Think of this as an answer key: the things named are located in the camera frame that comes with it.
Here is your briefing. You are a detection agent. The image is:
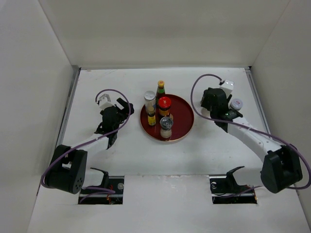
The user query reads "silver-lid white spice jar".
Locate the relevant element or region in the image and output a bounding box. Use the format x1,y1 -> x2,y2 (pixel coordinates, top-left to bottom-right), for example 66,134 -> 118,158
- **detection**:
144,91 -> 156,112

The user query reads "small yellow-label brown bottle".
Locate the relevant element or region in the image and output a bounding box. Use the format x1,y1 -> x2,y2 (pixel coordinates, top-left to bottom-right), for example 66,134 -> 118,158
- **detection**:
147,106 -> 156,126

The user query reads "green red sauce bottle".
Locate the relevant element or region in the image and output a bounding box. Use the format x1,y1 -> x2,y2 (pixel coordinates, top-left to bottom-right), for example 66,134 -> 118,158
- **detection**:
155,80 -> 166,103

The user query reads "red-lid dark sauce jar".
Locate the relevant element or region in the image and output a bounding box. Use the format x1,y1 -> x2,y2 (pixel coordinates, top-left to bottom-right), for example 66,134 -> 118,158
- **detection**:
158,97 -> 172,117

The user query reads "grey-cap white shaker bottle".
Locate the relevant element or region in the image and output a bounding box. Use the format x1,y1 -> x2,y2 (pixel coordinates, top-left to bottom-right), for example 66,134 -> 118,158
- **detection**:
159,116 -> 173,139

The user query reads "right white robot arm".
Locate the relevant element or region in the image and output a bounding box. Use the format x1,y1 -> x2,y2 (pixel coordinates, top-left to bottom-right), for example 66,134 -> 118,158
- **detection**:
201,88 -> 303,193

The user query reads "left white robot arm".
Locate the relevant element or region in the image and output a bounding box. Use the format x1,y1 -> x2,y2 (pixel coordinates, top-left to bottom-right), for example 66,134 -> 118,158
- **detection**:
41,96 -> 134,194

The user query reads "white-lid red-label jar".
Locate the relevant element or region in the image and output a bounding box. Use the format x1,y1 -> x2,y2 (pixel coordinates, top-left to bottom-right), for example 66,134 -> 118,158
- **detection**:
230,98 -> 243,111

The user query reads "red round tray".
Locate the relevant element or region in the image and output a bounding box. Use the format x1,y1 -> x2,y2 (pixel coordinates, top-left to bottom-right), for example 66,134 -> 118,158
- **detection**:
139,94 -> 194,142

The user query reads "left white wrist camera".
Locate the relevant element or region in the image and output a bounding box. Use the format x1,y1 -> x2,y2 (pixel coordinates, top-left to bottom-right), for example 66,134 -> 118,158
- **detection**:
95,94 -> 115,110

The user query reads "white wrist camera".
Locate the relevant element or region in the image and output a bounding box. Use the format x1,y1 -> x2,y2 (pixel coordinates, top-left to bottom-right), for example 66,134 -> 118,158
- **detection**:
95,94 -> 115,110
219,80 -> 234,97

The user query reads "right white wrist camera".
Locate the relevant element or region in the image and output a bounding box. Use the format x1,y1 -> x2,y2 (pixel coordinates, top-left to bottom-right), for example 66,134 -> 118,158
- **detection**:
219,80 -> 234,97

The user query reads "right aluminium table rail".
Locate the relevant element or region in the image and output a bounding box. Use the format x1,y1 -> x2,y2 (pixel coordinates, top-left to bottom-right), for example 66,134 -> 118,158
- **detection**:
244,67 -> 271,134

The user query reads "aluminium table rail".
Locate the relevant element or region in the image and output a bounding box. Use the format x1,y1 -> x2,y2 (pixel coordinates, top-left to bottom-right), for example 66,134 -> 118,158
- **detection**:
244,67 -> 271,134
55,65 -> 81,148

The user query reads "left aluminium table rail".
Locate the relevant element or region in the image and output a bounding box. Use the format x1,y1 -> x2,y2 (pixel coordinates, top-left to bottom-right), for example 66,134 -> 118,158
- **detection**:
55,65 -> 81,148

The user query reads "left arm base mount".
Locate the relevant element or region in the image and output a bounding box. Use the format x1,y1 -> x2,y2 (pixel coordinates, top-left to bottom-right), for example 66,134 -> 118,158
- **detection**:
78,167 -> 125,205

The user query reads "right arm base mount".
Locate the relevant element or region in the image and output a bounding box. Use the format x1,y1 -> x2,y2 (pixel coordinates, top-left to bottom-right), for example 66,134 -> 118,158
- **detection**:
209,166 -> 257,204

